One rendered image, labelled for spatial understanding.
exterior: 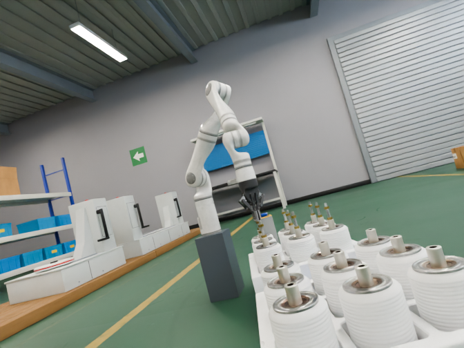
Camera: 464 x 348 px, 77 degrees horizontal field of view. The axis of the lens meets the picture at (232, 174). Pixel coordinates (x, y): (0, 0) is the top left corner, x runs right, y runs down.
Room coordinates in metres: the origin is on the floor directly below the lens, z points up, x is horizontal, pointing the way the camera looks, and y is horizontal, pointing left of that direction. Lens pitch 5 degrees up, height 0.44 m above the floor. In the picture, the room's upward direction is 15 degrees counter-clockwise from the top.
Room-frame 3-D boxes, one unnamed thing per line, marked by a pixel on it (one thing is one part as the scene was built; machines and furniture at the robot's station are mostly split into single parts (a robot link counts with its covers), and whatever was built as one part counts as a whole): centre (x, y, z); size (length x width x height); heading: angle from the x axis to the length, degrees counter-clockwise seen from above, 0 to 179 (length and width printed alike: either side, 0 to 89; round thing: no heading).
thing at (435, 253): (0.48, -0.28, 0.26); 0.02 x 0.02 x 0.03
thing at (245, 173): (1.16, -0.04, 0.52); 0.11 x 0.09 x 0.06; 41
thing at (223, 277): (1.44, 0.17, 0.15); 0.14 x 0.14 x 0.30; 78
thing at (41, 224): (5.41, 3.76, 0.90); 0.50 x 0.38 x 0.21; 76
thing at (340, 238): (1.03, -0.29, 0.16); 0.10 x 0.10 x 0.18
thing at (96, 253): (2.73, 1.66, 0.45); 0.82 x 0.57 x 0.74; 168
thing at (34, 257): (4.99, 3.84, 0.36); 0.50 x 0.38 x 0.21; 79
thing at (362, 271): (0.48, -0.16, 0.26); 0.02 x 0.02 x 0.03
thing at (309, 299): (0.49, -0.04, 0.25); 0.08 x 0.08 x 0.01
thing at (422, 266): (0.48, -0.28, 0.25); 0.08 x 0.08 x 0.01
